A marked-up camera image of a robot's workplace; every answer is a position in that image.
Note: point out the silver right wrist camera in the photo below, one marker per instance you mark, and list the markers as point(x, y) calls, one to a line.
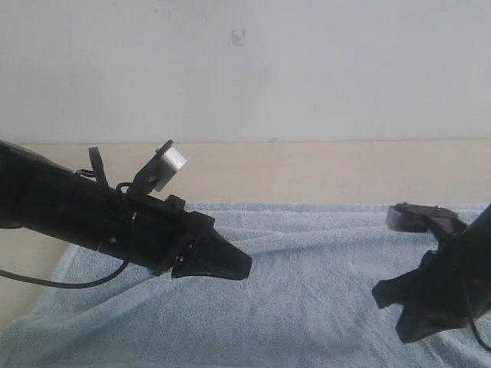
point(442, 223)

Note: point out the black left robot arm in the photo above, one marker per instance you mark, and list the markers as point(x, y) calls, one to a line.
point(125, 222)

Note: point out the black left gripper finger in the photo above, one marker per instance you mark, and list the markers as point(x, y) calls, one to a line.
point(215, 244)
point(229, 267)

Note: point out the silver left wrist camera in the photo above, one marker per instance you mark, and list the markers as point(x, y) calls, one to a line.
point(159, 170)

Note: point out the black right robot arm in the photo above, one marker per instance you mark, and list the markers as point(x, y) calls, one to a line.
point(479, 230)

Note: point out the light blue fleece towel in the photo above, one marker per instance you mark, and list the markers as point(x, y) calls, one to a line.
point(306, 303)

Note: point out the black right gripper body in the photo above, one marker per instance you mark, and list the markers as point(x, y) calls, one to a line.
point(456, 284)

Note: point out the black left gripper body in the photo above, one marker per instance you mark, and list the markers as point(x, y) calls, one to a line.
point(164, 234)

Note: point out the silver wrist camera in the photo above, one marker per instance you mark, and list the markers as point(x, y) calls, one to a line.
point(159, 170)
point(442, 223)

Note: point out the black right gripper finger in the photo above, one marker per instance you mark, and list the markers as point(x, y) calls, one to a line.
point(407, 289)
point(416, 323)

